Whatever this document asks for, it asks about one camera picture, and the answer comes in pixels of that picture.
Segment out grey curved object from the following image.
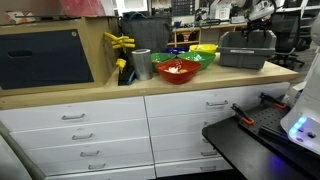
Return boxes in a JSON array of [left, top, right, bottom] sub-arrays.
[[0, 121, 46, 180]]

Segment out yellow plastic bowl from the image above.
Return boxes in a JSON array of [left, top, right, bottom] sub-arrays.
[[188, 43, 219, 55]]

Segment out silver metal cylinder cup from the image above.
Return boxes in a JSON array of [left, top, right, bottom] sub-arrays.
[[131, 48, 155, 82]]

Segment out silver drawer handle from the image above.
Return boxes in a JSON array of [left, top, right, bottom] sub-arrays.
[[71, 132, 95, 141], [199, 165, 217, 172], [200, 150, 219, 157], [61, 112, 87, 121], [205, 99, 230, 108], [79, 149, 101, 158], [87, 162, 107, 171]]

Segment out white framed board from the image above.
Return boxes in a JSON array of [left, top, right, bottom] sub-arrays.
[[114, 0, 150, 16]]

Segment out white cardboard box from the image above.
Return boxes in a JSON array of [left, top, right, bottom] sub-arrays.
[[209, 0, 232, 20]]

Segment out grey plastic storage bin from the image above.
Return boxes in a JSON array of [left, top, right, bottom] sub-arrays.
[[217, 29, 278, 71]]

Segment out white plastic bracket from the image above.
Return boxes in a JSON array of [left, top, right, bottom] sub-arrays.
[[283, 81, 306, 108]]

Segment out teal cloth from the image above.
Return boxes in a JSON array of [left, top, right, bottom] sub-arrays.
[[122, 11, 147, 20]]

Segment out black orange bar clamp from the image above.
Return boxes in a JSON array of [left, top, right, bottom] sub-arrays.
[[230, 102, 256, 127], [258, 92, 288, 111]]

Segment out orange white patterned box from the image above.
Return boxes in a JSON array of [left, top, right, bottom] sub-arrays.
[[4, 9, 36, 25]]

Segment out wooden box with black panel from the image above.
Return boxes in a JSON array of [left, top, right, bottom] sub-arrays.
[[0, 15, 121, 98]]

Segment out red flat panel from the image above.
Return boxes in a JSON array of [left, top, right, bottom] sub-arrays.
[[59, 0, 106, 17]]

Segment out blue plastic bowl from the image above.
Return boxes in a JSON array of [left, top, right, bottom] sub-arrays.
[[162, 46, 190, 56]]

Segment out white drawer cabinet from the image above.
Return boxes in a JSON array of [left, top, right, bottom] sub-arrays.
[[0, 81, 292, 180]]

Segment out grey fabric hamper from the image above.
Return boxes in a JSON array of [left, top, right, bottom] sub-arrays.
[[119, 15, 174, 54]]

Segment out black office chair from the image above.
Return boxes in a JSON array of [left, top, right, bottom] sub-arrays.
[[268, 9, 306, 70]]

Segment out black grid panel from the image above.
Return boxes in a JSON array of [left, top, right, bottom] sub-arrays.
[[171, 0, 196, 17]]

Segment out large green plastic bowl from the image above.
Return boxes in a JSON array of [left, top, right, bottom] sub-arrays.
[[176, 50, 217, 71]]

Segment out white orange small pieces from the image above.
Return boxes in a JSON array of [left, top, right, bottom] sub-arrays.
[[167, 66, 189, 75]]

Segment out red plastic bowl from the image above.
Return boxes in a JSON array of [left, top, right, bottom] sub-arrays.
[[155, 58, 202, 85]]

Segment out small yellow spring clamp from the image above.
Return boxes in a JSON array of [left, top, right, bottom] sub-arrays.
[[115, 57, 128, 73]]

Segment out small green plastic bowl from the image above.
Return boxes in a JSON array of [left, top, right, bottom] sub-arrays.
[[150, 52, 177, 73]]

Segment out black perforated table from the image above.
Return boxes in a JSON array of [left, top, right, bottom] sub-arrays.
[[201, 103, 320, 180]]

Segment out wooden shelf workbench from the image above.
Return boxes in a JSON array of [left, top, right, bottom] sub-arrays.
[[171, 21, 250, 48]]

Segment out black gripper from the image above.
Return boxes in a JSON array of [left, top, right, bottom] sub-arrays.
[[242, 19, 271, 40]]

